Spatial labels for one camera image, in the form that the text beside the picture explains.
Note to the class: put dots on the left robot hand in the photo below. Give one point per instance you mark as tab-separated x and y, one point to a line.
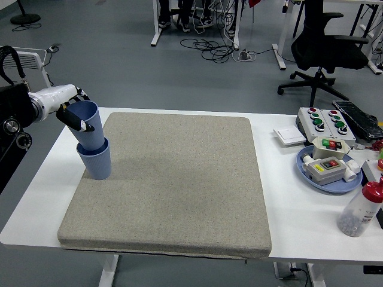
57	95

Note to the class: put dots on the blue round plate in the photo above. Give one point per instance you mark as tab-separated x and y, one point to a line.
338	189

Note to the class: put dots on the blue ribbed plastic cup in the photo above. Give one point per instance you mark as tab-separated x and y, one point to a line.
89	116
97	166

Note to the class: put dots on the white desk frame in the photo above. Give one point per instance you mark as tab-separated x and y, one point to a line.
157	30

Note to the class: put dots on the white green-red push-button switch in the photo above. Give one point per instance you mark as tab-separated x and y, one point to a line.
320	152

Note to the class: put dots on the white wall switch plate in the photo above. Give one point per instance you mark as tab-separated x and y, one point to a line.
288	134

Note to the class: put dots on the white under-table control box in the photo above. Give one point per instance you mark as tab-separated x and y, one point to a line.
284	270

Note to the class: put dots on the black mesh keyboard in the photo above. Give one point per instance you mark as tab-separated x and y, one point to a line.
359	119

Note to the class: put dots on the clear bottle with red cap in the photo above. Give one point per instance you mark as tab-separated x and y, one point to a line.
356	215

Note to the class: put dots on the black office chair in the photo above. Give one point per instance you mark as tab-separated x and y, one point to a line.
329	51

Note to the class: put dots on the white four-button control box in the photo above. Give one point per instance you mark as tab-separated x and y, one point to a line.
305	119
348	132

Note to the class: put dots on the white table leg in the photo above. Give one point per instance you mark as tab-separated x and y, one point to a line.
312	276
107	272

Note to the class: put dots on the person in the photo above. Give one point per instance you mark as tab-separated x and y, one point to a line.
206	20
164	12

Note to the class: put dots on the grey push-button switch box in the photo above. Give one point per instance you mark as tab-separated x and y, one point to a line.
326	176

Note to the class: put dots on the floor socket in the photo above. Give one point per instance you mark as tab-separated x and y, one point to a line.
54	48

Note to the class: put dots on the white panel heater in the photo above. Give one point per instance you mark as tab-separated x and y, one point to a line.
31	62

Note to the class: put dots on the grey-brown mat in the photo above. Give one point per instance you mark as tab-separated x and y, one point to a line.
194	179

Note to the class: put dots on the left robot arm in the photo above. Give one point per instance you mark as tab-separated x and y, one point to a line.
12	101

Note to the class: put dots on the white box with orange button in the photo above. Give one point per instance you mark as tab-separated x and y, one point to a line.
369	171

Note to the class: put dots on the black fan base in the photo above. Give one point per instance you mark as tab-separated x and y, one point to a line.
25	19

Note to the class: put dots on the black table height controller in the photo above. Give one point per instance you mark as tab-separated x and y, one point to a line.
373	269

